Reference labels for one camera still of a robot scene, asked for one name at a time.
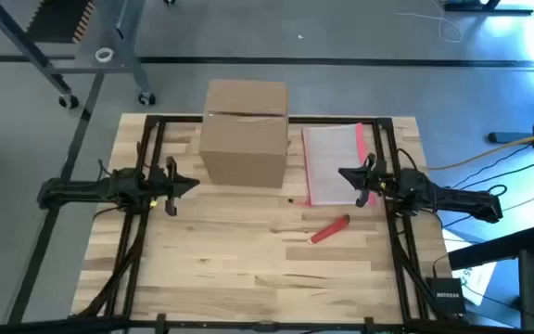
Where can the black desk leg bar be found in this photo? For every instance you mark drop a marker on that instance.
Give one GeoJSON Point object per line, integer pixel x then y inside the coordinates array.
{"type": "Point", "coordinates": [494, 250]}

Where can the grey metal wheeled cart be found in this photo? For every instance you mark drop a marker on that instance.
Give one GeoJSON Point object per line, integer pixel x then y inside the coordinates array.
{"type": "Point", "coordinates": [128, 42]}

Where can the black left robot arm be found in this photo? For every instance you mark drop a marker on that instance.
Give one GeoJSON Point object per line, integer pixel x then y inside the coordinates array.
{"type": "Point", "coordinates": [77, 190]}

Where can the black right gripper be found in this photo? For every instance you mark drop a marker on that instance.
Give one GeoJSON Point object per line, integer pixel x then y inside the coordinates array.
{"type": "Point", "coordinates": [387, 188]}

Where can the black network switch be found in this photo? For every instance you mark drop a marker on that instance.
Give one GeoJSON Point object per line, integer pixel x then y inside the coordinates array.
{"type": "Point", "coordinates": [447, 297]}

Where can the black ribbed foam block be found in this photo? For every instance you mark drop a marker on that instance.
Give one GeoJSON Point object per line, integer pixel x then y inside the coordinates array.
{"type": "Point", "coordinates": [58, 18]}

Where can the white paper sheet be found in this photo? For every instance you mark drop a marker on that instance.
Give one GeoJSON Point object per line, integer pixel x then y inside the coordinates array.
{"type": "Point", "coordinates": [478, 278]}

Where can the brown cardboard box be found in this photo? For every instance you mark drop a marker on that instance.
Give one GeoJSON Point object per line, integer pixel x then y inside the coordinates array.
{"type": "Point", "coordinates": [244, 148]}

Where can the pink-edged mesh zip pouch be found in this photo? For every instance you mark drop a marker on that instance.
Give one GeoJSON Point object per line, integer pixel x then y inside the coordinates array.
{"type": "Point", "coordinates": [332, 162]}

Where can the black stand base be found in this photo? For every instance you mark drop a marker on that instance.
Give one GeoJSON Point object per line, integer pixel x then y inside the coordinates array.
{"type": "Point", "coordinates": [485, 8]}

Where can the grey floor bar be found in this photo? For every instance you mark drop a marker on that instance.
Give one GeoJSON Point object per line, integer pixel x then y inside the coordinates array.
{"type": "Point", "coordinates": [510, 137]}

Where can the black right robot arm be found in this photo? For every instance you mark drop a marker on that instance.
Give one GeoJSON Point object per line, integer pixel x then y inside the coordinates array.
{"type": "Point", "coordinates": [457, 197]}

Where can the black aluminium table frame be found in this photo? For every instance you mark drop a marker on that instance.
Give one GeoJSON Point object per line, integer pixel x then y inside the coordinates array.
{"type": "Point", "coordinates": [271, 119]}

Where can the white tape roll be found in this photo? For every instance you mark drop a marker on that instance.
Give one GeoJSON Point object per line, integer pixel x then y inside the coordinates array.
{"type": "Point", "coordinates": [97, 55]}

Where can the red box cutter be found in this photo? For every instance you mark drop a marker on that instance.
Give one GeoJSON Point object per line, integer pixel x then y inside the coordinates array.
{"type": "Point", "coordinates": [329, 229]}

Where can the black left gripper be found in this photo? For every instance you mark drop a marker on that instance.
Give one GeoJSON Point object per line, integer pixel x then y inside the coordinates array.
{"type": "Point", "coordinates": [156, 185]}

